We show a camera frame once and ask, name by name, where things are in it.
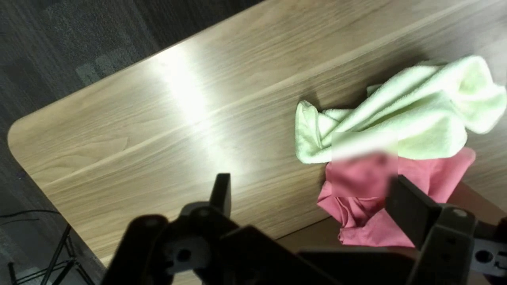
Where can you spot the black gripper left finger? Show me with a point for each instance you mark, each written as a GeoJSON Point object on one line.
{"type": "Point", "coordinates": [143, 253]}

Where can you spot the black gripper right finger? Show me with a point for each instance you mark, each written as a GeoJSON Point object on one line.
{"type": "Point", "coordinates": [449, 247]}

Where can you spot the black tripod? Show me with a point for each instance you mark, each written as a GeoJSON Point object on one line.
{"type": "Point", "coordinates": [59, 247]}

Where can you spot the pink cloth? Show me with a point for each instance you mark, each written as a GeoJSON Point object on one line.
{"type": "Point", "coordinates": [365, 195]}

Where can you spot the pale green cloth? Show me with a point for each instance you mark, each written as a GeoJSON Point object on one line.
{"type": "Point", "coordinates": [401, 120]}

